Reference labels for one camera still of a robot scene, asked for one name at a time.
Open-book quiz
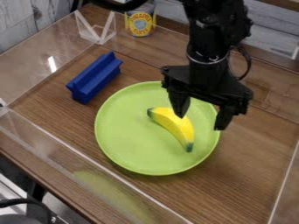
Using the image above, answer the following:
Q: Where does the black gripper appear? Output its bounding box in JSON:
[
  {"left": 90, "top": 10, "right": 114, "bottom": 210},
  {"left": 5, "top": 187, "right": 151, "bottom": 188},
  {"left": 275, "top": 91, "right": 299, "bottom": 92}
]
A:
[{"left": 162, "top": 58, "right": 254, "bottom": 130}]

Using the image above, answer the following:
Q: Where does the yellow toy banana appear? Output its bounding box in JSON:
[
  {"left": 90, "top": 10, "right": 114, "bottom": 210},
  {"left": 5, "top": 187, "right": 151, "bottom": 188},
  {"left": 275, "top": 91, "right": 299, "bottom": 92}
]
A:
[{"left": 147, "top": 107, "right": 195, "bottom": 152}]

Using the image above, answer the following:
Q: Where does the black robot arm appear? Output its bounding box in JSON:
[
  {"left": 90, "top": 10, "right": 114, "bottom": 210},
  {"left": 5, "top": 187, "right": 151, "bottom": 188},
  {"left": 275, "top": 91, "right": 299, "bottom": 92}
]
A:
[{"left": 162, "top": 0, "right": 254, "bottom": 130}]

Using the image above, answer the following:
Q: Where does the green plastic plate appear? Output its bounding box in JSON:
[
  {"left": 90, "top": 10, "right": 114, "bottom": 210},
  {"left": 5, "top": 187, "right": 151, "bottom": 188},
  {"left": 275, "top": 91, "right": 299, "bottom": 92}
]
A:
[{"left": 95, "top": 81, "right": 220, "bottom": 176}]

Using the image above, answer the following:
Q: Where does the blue plastic block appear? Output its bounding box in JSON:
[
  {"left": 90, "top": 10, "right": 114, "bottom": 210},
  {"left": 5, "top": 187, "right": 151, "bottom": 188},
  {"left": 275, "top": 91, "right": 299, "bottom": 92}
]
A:
[{"left": 65, "top": 52, "right": 123, "bottom": 104}]

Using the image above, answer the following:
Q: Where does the yellow labelled tin can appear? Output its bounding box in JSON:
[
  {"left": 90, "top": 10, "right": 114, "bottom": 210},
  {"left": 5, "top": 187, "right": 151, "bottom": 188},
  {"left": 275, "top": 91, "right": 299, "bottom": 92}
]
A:
[{"left": 126, "top": 1, "right": 156, "bottom": 38}]

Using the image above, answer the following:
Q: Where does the black cable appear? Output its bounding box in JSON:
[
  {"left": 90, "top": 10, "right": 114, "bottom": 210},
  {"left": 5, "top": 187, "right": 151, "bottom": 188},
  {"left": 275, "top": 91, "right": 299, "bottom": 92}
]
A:
[{"left": 232, "top": 43, "right": 254, "bottom": 81}]

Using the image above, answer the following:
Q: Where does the clear acrylic corner bracket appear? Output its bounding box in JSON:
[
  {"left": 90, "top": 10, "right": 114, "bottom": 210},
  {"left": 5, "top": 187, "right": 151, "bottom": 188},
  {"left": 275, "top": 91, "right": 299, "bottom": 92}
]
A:
[{"left": 75, "top": 10, "right": 118, "bottom": 46}]

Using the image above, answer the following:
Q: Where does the clear acrylic tray wall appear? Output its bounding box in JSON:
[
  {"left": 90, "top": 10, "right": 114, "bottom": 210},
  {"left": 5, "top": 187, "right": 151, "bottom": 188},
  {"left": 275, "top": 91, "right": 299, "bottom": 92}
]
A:
[{"left": 0, "top": 10, "right": 299, "bottom": 224}]

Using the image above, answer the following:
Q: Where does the black metal table mount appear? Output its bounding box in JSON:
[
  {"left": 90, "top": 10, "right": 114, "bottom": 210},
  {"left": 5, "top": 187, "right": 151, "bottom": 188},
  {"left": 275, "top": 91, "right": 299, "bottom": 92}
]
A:
[{"left": 25, "top": 181, "right": 71, "bottom": 224}]

